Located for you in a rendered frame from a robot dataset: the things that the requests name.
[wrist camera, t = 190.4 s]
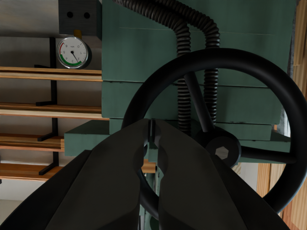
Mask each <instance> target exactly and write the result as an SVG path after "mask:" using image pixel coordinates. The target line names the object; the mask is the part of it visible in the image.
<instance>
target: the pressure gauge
mask: <svg viewBox="0 0 307 230"><path fill-rule="evenodd" d="M71 51H73V52H74V56H75V57H76V58H75V57H74V56H73V54H72V53H71ZM56 53H57V57H58V60H59V61H60V62H61V63H62V64H63V65H64V66H65V67H67V68H73V69H77V70H80V69H84V68H86V67H87V66H88V65H89V64H90V62H91V60H92V52H91V49H90V47H89V46H88V45H87V44H86V43H85V42H84V41H83V40H82V33H81V30H74V36H67V37H65V38H63V39H62V40H61V41H60V42H59V43H58V45H57V50H56Z"/></svg>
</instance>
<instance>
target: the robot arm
mask: <svg viewBox="0 0 307 230"><path fill-rule="evenodd" d="M151 132H152V142H154V143H155V145H156V146H157V147H158V161H157V165H158V167H159V168H160V170H161V171H162V173H163V175H164V176H163V177H162V179H161V181H160V190H159V205H158V213H159V230H290V228H289V227H288V226H287V225H286V223H285V222H284V221H283V220H282V218H281V217H280V216H279V215H278V214H277V213H276V212H275V211H274V210H273V209H272V208H271V206H270V205H269V204H268V203H267V202H266V201H265V200H264V199H263V198H262V197H261V196H260V195H258V194H257V193H256V192H255V191H254V190H253V189H252V188H251V187H250V186H249V185H248V184H247V183H246V182H245V181H244V180H243V179H242V178H241V177H240V176H239V175H238V174H237V173H236V172H235V171H233V169H231V168H230V167H229V166H228V165H227V164H226V163H225V162H224V161H223V160H222V159H221V158H220V157H219V156H218V155H211V154H210V153H209V152H208V151H206V150H205V149H204V148H203V147H202V146H201V145H200V144H199V143H197V142H196V141H195V140H194V139H192V138H191V137H189V136H188V135H186V134H185V133H183V132H181V131H180V130H178V129H177V128H175V127H173V126H172V125H170V124H168V123H167V122H165V121H164V120H162V119H154V120H150V119H148V118H143V119H141V120H139V121H137V122H135V123H133V124H131V125H129V126H127V127H125V128H123V129H121V130H119V131H117V132H115V133H114V134H112V135H110V136H109V137H107V138H106V139H104V140H103V141H101V142H100V143H99V144H98V145H96V146H95V147H94V148H93V149H92V150H84V151H83V152H81V153H80V154H79V155H78V156H77V157H76V158H74V159H73V160H72V161H71V162H69V163H68V164H67V165H66V166H64V167H63V168H62V169H61V170H59V171H58V172H57V173H56V174H54V175H53V176H52V177H51V178H50V179H48V180H47V181H46V182H45V183H44V184H43V185H41V186H40V187H39V188H38V189H36V190H35V191H34V192H33V193H32V194H30V195H29V196H28V197H27V198H26V199H25V200H24V201H23V202H22V203H21V204H20V205H19V206H18V207H17V208H16V209H15V210H14V211H13V212H12V213H11V214H10V215H9V216H8V217H7V218H6V219H5V221H4V222H3V223H2V224H1V225H0V230H137V229H138V219H139V211H140V179H139V177H138V176H137V172H138V171H139V169H140V168H141V167H142V166H143V161H144V147H145V145H146V144H147V143H148V142H150V137H151Z"/></svg>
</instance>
